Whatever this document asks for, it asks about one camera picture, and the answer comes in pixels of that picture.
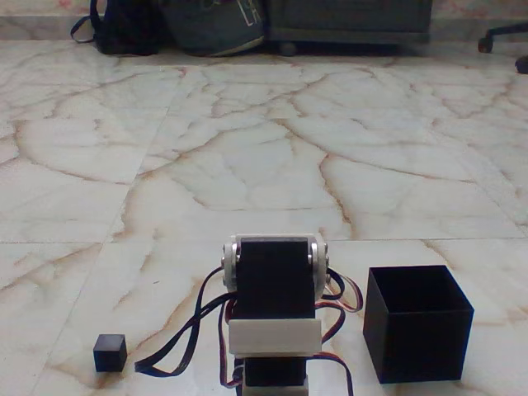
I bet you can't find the small black cube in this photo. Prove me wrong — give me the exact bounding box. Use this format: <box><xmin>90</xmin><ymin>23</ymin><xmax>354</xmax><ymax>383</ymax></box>
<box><xmin>93</xmin><ymin>332</ymin><xmax>127</xmax><ymax>373</ymax></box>

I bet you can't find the black box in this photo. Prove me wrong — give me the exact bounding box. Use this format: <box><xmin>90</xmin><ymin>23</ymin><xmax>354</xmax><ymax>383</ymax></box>
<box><xmin>362</xmin><ymin>265</ymin><xmax>475</xmax><ymax>385</ymax></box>

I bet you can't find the grey fabric bag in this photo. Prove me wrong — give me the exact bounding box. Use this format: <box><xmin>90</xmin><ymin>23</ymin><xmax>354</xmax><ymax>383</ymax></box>
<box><xmin>158</xmin><ymin>0</ymin><xmax>267</xmax><ymax>58</ymax></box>

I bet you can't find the dark wooden cabinet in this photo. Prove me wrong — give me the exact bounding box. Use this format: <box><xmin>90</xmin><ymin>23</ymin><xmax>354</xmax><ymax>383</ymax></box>
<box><xmin>263</xmin><ymin>0</ymin><xmax>432</xmax><ymax>46</ymax></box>

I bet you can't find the dark backpack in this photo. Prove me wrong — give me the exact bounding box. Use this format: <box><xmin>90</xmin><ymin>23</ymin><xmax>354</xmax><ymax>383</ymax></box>
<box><xmin>70</xmin><ymin>0</ymin><xmax>163</xmax><ymax>56</ymax></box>

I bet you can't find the black office chair base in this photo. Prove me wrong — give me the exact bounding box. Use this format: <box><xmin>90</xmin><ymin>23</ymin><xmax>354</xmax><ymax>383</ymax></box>
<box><xmin>478</xmin><ymin>22</ymin><xmax>528</xmax><ymax>76</ymax></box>

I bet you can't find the red and black servo cable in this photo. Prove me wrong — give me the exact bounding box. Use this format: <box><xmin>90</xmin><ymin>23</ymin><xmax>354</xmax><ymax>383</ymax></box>
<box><xmin>313</xmin><ymin>267</ymin><xmax>364</xmax><ymax>396</ymax></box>

